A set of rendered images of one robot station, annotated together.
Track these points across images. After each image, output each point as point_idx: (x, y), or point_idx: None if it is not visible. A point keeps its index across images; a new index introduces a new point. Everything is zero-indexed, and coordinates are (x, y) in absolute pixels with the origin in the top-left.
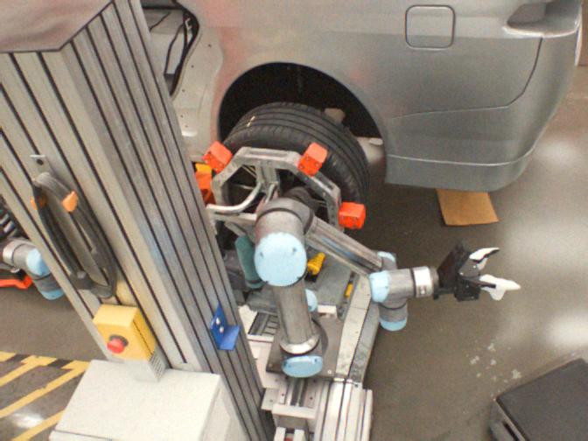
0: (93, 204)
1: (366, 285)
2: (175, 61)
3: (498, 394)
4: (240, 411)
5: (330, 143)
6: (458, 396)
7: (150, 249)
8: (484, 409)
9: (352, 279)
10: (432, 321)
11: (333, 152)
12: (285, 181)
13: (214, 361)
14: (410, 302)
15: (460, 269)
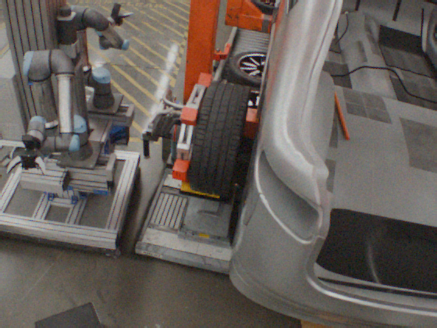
0: None
1: (219, 253)
2: (359, 77)
3: None
4: None
5: (211, 126)
6: (129, 311)
7: (2, 5)
8: (119, 326)
9: (215, 237)
10: (193, 302)
11: (204, 130)
12: None
13: (26, 82)
14: (212, 288)
15: (29, 149)
